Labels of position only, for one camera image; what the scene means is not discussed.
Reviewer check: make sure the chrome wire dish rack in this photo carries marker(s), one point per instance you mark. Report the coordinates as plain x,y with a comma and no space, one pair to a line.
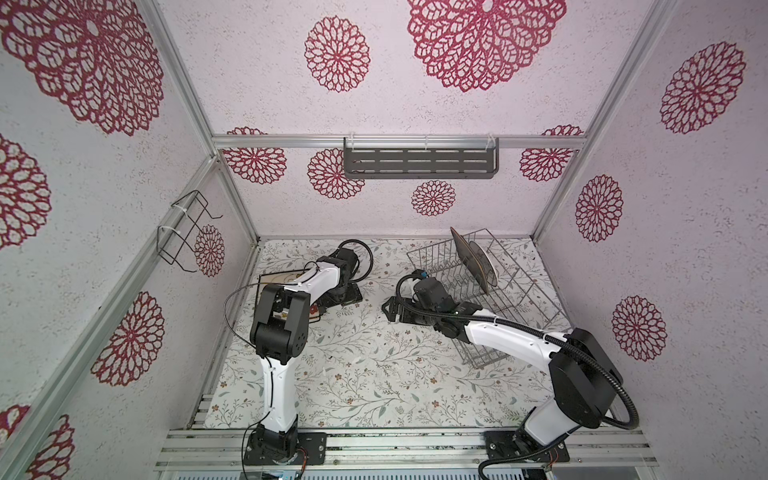
518,297

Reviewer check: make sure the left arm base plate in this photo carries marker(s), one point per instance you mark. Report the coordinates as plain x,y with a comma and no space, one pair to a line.
266,447

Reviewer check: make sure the aluminium mounting rail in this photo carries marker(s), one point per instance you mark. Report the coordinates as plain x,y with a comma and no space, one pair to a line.
402,448

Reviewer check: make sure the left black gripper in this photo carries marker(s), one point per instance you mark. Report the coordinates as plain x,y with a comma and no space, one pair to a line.
353,294

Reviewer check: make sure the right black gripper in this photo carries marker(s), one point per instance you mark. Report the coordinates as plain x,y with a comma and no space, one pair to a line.
395,301

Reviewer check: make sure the dark square floral plate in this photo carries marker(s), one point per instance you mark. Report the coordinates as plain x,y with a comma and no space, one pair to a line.
287,277

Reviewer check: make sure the grey slotted wall shelf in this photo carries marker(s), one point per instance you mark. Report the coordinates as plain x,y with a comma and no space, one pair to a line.
425,163

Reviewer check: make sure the black wire wall basket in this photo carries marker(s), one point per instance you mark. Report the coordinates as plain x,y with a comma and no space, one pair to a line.
193,243

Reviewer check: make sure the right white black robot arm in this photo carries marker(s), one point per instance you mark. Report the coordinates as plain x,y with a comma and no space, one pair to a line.
584,382

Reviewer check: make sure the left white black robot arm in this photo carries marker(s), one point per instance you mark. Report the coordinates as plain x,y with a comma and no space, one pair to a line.
279,335

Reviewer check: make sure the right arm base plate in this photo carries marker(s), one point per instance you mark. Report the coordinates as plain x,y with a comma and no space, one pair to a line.
514,446

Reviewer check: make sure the grey round plate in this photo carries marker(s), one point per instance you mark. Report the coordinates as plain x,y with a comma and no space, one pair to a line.
486,266

